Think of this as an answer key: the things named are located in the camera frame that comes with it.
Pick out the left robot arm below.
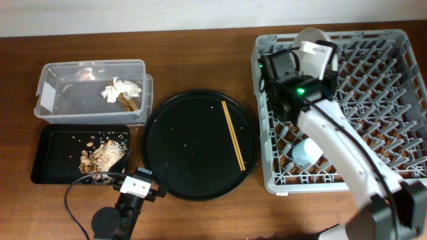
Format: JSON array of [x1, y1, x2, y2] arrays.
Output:
[[91, 165, 169, 239]]

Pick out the clear plastic bin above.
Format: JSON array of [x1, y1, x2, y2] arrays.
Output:
[[34, 59, 153, 125]]

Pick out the white tissue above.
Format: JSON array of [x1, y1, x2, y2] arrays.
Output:
[[101, 77, 142, 103]]

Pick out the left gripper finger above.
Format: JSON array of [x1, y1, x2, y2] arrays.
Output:
[[159, 162, 169, 195], [109, 149, 131, 173]]

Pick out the blue cup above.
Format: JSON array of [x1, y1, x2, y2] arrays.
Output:
[[292, 138, 324, 167]]

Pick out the grey dishwasher rack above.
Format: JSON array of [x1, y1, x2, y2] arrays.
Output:
[[256, 29, 426, 196]]

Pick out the black rectangular tray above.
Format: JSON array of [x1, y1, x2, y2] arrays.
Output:
[[31, 124, 130, 184]]

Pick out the grey plate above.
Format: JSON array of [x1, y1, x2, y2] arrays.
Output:
[[292, 27, 331, 47]]

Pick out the gold brown snack wrapper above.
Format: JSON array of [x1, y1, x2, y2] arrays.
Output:
[[117, 93, 138, 111]]

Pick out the food scraps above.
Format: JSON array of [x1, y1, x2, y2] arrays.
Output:
[[64, 131, 130, 185]]

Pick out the round black serving tray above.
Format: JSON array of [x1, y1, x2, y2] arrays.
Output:
[[140, 90, 259, 201]]

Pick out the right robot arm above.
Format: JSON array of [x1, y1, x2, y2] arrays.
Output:
[[258, 40, 426, 239]]

